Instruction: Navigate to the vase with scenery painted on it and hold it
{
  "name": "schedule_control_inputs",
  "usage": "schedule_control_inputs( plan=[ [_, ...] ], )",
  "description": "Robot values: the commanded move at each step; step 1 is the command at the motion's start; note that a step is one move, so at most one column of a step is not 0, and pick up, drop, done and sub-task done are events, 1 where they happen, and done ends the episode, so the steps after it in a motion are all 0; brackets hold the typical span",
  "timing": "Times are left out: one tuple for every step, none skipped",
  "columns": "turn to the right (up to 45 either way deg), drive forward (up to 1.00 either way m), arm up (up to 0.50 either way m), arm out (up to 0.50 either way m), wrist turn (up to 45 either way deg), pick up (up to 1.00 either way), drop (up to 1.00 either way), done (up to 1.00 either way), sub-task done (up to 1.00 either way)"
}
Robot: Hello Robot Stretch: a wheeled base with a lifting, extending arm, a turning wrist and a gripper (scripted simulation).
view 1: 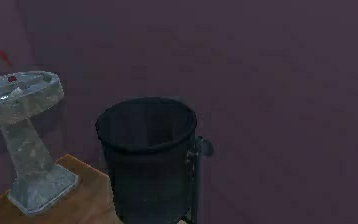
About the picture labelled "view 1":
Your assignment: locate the grey pedestal sink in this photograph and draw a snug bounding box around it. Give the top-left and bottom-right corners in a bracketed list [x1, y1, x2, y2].
[0, 70, 80, 216]

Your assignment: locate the black waste bin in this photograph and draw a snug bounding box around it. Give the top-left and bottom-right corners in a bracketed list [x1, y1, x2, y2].
[94, 96, 215, 224]

